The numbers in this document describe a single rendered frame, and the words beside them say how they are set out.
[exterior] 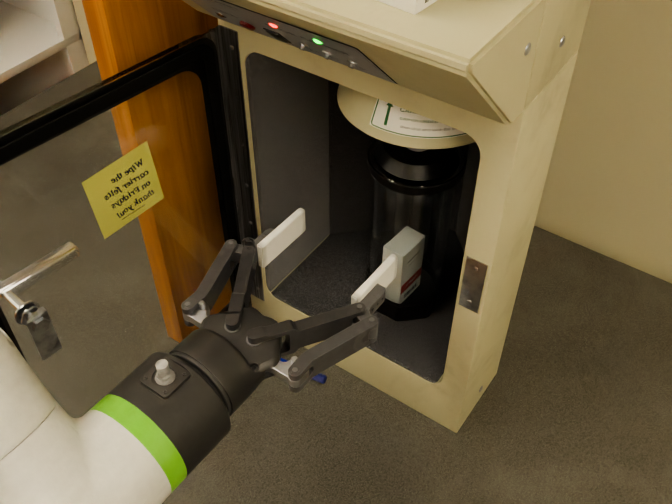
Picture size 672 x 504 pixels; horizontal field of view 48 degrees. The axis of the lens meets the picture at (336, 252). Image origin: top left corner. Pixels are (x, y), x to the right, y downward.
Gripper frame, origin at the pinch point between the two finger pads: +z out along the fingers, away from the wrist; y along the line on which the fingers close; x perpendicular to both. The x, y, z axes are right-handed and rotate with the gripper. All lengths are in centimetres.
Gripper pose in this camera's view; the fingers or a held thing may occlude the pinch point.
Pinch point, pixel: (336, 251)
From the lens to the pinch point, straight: 75.7
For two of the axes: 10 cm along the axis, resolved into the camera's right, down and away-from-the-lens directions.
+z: 5.9, -5.7, 5.7
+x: 0.0, 7.1, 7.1
